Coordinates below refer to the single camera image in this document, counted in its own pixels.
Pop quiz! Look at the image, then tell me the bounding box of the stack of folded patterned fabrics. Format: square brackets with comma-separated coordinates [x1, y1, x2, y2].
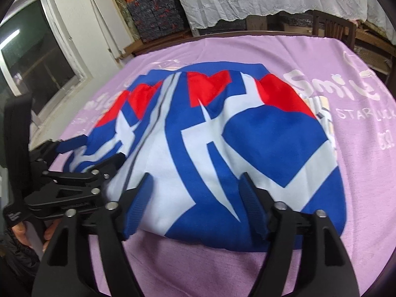
[123, 0, 190, 43]

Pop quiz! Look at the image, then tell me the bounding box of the dark wooden chair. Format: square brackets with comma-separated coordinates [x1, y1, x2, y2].
[312, 9, 358, 50]

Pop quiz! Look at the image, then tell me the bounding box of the person's left hand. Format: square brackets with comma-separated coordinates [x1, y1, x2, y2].
[12, 221, 61, 248]

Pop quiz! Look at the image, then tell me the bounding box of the white framed window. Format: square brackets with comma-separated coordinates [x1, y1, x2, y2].
[0, 0, 94, 122]

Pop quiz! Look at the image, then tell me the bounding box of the wooden bench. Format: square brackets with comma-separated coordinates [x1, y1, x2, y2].
[355, 19, 394, 76]

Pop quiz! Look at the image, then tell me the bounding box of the person's left forearm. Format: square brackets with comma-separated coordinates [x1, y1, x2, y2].
[0, 231, 42, 293]

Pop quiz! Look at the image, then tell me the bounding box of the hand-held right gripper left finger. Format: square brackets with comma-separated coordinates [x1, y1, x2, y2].
[31, 173, 154, 297]

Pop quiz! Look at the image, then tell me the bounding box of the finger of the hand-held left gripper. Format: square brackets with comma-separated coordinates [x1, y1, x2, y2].
[26, 154, 126, 220]
[29, 134, 89, 163]

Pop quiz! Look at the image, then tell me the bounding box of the blue white red jacket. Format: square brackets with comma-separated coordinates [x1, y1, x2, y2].
[63, 62, 347, 252]

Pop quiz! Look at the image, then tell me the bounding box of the purple printed blanket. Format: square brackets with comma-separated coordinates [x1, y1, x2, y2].
[28, 34, 396, 297]

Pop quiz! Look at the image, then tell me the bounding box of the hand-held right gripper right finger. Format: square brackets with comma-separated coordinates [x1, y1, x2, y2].
[239, 173, 361, 297]

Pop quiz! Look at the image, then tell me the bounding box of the white wall board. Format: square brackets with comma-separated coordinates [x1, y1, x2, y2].
[87, 0, 134, 61]

